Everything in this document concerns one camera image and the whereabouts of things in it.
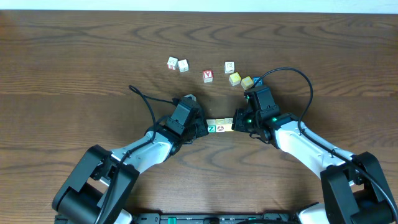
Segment red A letter block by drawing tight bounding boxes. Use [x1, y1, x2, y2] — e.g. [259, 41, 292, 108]
[202, 70, 213, 83]

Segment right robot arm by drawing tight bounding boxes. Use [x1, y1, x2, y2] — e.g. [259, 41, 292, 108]
[232, 86, 397, 223]

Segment green picture block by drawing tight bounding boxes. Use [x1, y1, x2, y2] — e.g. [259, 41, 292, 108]
[224, 118, 233, 132]

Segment blue picture block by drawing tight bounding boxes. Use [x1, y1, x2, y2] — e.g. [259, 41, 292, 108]
[253, 77, 263, 86]

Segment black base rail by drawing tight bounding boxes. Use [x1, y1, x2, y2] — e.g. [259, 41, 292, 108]
[132, 213, 300, 224]

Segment white B letter block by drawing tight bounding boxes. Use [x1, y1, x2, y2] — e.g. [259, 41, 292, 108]
[224, 62, 235, 74]

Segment white block red side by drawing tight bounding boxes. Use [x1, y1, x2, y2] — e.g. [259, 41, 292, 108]
[167, 57, 178, 70]

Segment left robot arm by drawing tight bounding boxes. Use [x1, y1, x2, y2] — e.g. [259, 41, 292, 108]
[52, 96, 208, 223]

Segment yellow block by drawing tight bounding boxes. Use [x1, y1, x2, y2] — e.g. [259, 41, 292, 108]
[241, 76, 254, 90]
[229, 72, 241, 86]

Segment yellow block left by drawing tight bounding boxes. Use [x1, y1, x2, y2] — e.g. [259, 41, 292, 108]
[229, 72, 241, 86]

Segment cream picture block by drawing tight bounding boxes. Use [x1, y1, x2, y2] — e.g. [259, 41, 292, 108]
[215, 119, 225, 132]

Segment red M letter block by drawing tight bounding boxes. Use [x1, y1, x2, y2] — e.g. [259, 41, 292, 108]
[206, 119, 216, 133]

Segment yellow block right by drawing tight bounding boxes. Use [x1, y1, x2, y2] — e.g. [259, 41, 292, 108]
[241, 76, 254, 90]

